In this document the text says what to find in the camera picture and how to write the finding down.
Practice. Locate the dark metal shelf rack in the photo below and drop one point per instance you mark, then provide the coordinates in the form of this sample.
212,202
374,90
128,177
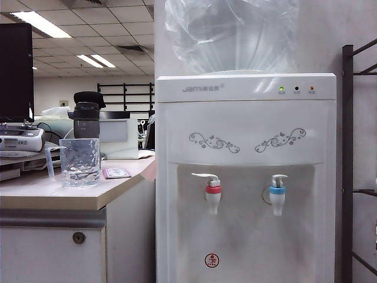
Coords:
347,147

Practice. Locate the black chair headrest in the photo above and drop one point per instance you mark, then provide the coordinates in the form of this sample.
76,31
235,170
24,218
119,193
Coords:
88,96

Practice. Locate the white water dispenser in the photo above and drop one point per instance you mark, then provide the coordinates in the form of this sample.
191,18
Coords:
250,118

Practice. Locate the plastic-wrapped water jug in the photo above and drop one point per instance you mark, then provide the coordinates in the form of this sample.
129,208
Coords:
229,35

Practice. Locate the white grey remote controller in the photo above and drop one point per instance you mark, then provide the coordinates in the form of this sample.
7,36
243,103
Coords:
17,141

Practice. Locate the dark grey sports bottle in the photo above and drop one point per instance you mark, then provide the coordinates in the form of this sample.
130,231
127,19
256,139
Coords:
86,126

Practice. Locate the blue-collared cold water tap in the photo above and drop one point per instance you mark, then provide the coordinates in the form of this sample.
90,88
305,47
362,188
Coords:
277,203

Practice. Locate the clear plastic mug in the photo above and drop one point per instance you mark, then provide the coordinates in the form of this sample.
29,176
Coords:
79,165

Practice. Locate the pink paper booklet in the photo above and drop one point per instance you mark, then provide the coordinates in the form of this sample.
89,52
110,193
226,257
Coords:
115,173

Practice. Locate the small black screen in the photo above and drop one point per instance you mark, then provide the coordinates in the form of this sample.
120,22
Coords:
115,115

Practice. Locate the wall socket plate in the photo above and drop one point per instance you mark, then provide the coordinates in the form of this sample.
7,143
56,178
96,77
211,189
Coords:
64,103

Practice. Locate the black computer monitor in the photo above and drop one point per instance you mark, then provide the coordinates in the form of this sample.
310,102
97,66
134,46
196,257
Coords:
14,73

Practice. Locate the black wall shelf frame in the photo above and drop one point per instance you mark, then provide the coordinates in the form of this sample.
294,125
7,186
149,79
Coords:
125,94

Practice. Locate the white desk partition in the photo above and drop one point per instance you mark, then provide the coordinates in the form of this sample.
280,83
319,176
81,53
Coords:
117,150

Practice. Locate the red-collared hot water tap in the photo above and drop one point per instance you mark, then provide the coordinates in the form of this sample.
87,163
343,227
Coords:
212,200

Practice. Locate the long ceiling light panel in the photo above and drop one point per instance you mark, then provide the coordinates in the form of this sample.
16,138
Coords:
41,25

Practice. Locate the ceiling air vent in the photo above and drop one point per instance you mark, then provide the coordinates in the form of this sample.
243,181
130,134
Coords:
131,49

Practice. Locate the white desk cabinet with lock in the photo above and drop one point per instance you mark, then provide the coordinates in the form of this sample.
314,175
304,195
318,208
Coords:
44,256

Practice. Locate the short ceiling light panel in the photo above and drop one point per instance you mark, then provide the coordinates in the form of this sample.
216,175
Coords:
89,61
103,60

